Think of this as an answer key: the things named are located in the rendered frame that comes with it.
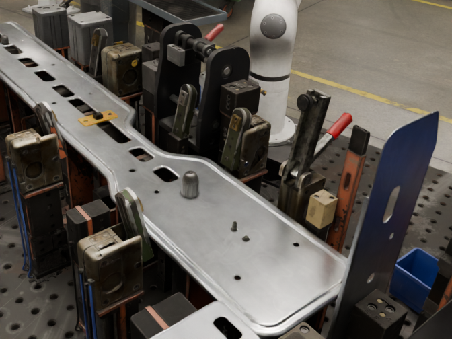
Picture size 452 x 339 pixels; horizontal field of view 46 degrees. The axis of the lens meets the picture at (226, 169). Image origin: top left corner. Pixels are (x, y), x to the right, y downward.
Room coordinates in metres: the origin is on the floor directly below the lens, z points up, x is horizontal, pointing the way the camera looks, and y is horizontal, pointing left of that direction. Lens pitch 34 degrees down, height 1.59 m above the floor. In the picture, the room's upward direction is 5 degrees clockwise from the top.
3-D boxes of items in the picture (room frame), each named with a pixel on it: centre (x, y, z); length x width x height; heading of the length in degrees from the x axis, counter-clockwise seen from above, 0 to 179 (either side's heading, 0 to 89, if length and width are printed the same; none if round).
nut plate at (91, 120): (1.05, 0.29, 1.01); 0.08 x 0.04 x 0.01; 133
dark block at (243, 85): (1.03, -0.02, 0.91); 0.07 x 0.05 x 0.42; 133
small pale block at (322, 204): (0.73, -0.17, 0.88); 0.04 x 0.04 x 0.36; 43
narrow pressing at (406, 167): (0.50, -0.19, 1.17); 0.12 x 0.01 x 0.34; 133
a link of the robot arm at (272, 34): (1.41, -0.09, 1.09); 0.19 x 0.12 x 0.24; 176
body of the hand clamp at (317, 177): (0.82, -0.14, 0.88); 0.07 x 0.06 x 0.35; 133
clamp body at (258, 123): (0.96, -0.04, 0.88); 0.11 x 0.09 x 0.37; 133
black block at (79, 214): (0.73, 0.23, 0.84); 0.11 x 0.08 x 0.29; 133
